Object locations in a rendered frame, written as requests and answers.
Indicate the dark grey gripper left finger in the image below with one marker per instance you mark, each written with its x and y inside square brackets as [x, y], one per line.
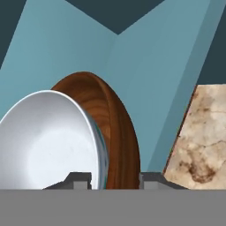
[78, 180]

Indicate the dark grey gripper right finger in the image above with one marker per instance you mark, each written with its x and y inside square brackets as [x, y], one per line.
[153, 180]

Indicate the white bowl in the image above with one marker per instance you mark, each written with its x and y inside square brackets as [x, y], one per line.
[47, 141]

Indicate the brown wooden bowl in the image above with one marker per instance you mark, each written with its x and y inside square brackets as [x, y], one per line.
[117, 126]

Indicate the teal open cabinet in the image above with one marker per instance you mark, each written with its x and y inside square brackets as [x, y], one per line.
[153, 73]

